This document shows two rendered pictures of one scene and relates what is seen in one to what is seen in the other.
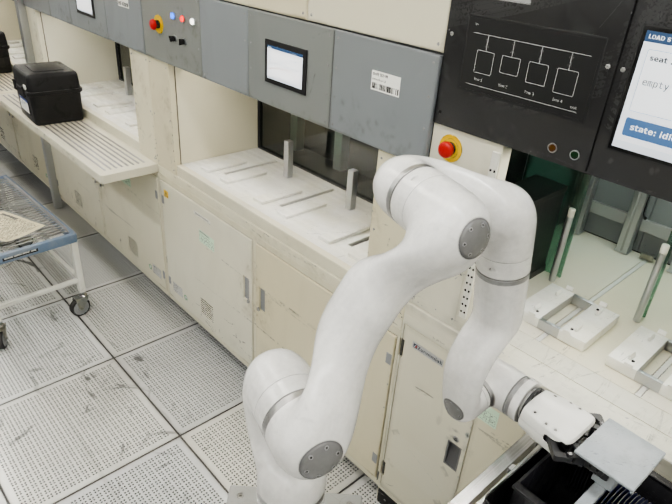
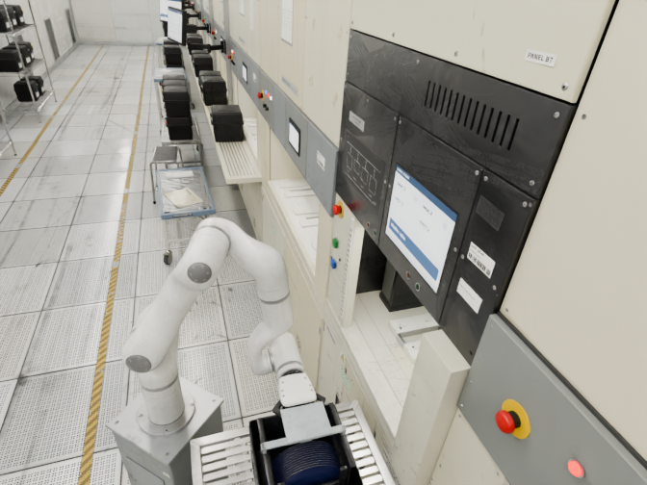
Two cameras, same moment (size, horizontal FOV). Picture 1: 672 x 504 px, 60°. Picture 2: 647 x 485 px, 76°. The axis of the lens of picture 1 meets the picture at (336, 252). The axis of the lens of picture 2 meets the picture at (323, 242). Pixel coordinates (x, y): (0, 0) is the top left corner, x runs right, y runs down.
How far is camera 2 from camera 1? 83 cm
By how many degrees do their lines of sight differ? 21
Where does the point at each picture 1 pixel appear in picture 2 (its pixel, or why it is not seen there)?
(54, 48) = (242, 95)
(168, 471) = (211, 357)
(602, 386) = (403, 390)
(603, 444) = (299, 413)
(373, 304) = (169, 293)
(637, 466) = (305, 432)
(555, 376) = (377, 372)
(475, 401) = (254, 365)
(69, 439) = not seen: hidden behind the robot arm
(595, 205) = not seen: hidden behind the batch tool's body
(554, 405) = (297, 382)
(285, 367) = not seen: hidden behind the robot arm
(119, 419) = (202, 320)
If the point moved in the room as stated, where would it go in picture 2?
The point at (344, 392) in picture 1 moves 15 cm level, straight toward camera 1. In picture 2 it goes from (154, 334) to (108, 370)
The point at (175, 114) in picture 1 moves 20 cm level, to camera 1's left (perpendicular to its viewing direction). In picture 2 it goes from (269, 149) to (244, 143)
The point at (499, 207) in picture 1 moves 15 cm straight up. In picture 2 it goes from (247, 258) to (245, 207)
